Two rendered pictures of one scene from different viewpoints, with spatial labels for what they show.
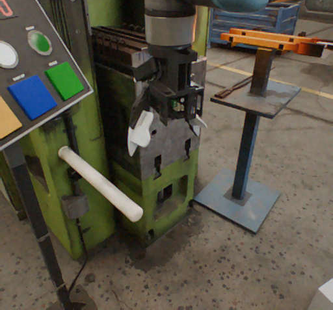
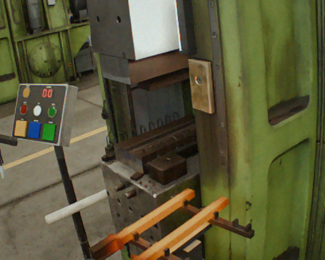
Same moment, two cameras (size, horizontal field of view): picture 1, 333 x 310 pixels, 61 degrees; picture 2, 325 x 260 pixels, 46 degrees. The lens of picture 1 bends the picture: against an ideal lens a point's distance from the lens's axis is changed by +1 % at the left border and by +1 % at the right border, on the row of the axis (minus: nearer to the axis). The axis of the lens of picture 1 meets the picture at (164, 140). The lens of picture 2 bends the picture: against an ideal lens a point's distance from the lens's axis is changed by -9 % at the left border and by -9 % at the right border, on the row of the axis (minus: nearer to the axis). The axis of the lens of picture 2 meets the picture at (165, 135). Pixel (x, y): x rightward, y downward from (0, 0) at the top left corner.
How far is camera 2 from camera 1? 2.01 m
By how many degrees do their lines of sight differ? 84
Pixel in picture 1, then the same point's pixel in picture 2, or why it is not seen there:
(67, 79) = (48, 132)
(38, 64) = (45, 119)
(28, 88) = (33, 125)
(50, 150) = not seen: hidden behind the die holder
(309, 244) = not seen: outside the picture
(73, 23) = (124, 107)
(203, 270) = not seen: outside the picture
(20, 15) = (54, 98)
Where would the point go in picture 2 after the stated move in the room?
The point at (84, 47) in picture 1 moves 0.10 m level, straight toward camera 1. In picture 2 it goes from (129, 125) to (106, 129)
